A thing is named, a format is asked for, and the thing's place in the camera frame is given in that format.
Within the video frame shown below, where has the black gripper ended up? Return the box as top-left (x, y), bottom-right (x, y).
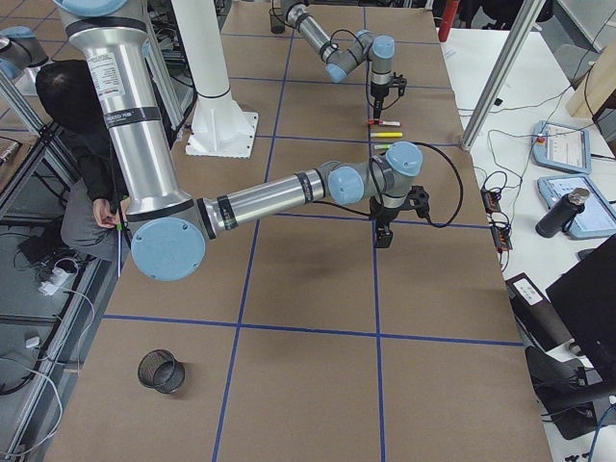
top-left (370, 71), bottom-right (391, 120)
top-left (370, 196), bottom-right (399, 248)

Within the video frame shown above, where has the red marker pen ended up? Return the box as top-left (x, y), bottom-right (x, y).
top-left (367, 119), bottom-right (401, 127)

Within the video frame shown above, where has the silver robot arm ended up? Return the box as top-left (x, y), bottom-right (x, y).
top-left (58, 1), bottom-right (423, 281)
top-left (280, 1), bottom-right (406, 121)

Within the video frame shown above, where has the yellow highlighter pen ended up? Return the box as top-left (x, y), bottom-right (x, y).
top-left (371, 132), bottom-right (403, 139)

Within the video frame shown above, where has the red cylinder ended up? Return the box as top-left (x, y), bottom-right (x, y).
top-left (438, 0), bottom-right (459, 43)

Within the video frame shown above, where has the black mesh cup left side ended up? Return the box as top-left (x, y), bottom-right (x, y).
top-left (269, 8), bottom-right (286, 35)

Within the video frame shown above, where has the black mesh cup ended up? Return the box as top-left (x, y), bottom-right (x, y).
top-left (137, 349), bottom-right (186, 394)
top-left (269, 8), bottom-right (286, 35)

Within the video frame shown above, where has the dark water bottle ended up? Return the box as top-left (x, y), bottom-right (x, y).
top-left (535, 188), bottom-right (590, 238)

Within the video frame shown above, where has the blue teach pendant far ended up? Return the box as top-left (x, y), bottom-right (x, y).
top-left (532, 120), bottom-right (592, 174)

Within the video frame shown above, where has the blue teach pendant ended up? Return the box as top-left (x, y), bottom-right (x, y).
top-left (532, 120), bottom-right (592, 174)
top-left (535, 174), bottom-right (615, 240)

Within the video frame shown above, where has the black computer monitor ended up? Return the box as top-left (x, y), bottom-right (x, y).
top-left (547, 237), bottom-right (615, 379)

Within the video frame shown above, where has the blue teach pendant near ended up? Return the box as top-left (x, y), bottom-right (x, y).
top-left (535, 174), bottom-right (615, 240)

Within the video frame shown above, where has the black mesh cup right side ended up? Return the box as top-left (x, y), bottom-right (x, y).
top-left (137, 349), bottom-right (186, 394)

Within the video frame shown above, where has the seated person in black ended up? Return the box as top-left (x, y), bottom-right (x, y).
top-left (36, 60), bottom-right (130, 262)

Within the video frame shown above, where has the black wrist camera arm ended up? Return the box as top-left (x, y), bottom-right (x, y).
top-left (403, 185), bottom-right (429, 219)
top-left (389, 72), bottom-right (407, 98)

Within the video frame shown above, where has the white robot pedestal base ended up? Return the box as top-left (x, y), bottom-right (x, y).
top-left (172, 0), bottom-right (259, 159)

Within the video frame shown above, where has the aluminium frame post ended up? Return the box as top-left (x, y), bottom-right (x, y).
top-left (460, 0), bottom-right (546, 151)

